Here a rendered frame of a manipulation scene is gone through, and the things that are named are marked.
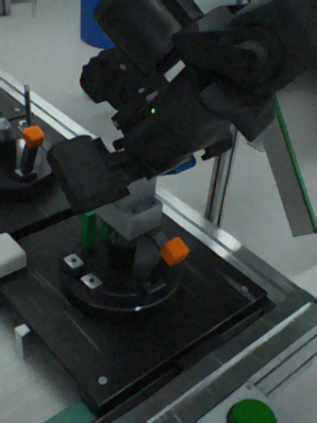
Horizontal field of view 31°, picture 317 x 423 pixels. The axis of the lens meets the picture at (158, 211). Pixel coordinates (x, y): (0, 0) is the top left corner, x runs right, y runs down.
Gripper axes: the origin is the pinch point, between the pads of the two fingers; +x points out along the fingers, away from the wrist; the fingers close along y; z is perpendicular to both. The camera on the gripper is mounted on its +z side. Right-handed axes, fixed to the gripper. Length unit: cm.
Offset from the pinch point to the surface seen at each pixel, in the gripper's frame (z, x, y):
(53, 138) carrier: 14.1, 28.8, -10.3
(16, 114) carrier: 21.5, 34.5, -9.5
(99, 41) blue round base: 45, 64, -54
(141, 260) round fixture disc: -8.7, 8.6, -2.1
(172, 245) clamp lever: -8.8, -1.9, 0.5
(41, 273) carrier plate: -4.7, 14.3, 7.0
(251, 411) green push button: -25.5, -2.1, 1.5
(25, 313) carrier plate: -7.9, 11.8, 11.5
